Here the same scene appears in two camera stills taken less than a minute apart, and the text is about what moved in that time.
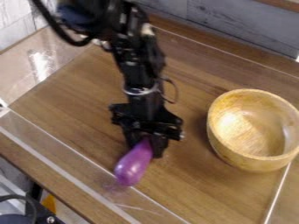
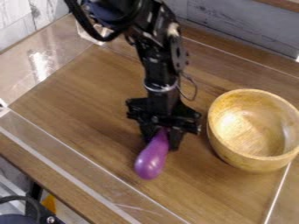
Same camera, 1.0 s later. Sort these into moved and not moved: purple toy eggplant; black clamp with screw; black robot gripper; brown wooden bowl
Moved: black robot gripper; purple toy eggplant
Not moved: brown wooden bowl; black clamp with screw
